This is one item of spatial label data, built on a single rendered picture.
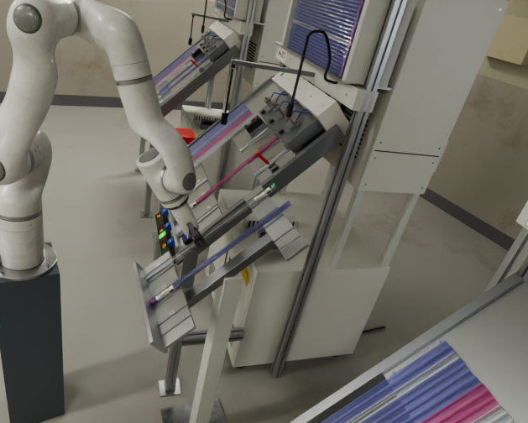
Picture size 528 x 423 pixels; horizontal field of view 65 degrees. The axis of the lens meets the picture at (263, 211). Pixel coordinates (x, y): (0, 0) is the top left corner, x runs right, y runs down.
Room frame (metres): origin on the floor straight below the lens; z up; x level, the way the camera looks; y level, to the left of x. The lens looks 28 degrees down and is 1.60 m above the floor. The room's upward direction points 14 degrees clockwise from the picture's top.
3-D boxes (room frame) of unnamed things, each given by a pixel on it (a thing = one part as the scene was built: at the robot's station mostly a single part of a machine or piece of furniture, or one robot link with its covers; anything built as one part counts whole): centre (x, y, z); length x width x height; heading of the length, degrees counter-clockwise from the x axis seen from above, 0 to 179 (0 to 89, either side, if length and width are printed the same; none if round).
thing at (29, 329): (0.98, 0.70, 0.35); 0.18 x 0.18 x 0.70; 38
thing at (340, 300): (1.77, -0.18, 0.31); 0.70 x 0.65 x 0.62; 24
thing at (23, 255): (0.98, 0.70, 0.79); 0.19 x 0.19 x 0.18
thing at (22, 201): (1.02, 0.70, 1.00); 0.19 x 0.12 x 0.24; 5
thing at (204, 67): (3.01, 0.57, 0.66); 1.01 x 0.73 x 1.31; 114
